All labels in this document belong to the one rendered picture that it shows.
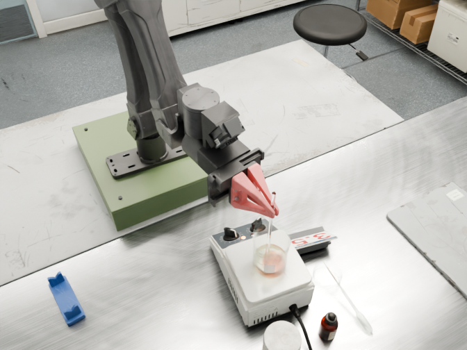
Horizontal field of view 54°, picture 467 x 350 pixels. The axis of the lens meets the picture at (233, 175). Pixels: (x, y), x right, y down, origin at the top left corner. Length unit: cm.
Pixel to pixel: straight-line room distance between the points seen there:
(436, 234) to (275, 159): 39
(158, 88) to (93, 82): 233
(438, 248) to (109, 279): 65
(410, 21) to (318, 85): 196
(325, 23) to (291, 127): 111
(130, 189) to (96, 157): 14
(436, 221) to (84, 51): 281
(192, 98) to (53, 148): 59
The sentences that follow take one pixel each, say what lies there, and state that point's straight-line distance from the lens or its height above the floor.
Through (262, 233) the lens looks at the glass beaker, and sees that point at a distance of 78.
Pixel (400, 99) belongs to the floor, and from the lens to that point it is 296.
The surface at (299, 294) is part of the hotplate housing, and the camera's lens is 81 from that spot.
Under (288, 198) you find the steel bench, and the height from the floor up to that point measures 90.
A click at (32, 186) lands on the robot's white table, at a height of 90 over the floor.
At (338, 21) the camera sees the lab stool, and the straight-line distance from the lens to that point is 227.
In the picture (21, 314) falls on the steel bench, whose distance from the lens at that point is 94.
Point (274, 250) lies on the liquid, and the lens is 80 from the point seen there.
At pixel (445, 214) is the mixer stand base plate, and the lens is 107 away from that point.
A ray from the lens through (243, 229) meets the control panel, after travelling 91.
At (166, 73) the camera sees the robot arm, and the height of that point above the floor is 125.
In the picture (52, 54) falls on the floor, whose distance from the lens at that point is 347.
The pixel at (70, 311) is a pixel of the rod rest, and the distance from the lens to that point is 88.
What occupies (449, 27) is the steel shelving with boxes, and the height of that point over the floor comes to 34.
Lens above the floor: 167
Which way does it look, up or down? 46 degrees down
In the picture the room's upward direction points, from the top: 1 degrees counter-clockwise
